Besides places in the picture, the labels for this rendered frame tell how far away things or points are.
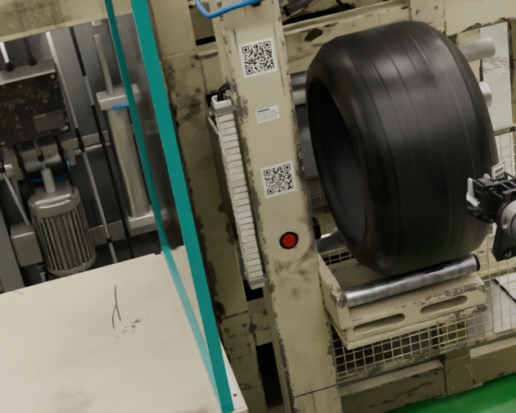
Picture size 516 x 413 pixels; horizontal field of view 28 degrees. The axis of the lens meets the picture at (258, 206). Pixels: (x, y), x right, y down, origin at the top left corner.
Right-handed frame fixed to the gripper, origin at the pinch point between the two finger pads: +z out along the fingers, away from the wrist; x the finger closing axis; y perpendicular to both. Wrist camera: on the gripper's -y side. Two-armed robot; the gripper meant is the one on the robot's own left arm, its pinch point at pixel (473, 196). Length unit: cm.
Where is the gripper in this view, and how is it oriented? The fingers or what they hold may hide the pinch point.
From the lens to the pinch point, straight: 216.1
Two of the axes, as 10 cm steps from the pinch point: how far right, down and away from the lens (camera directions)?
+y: -1.9, -9.2, -3.5
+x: -9.6, 2.5, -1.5
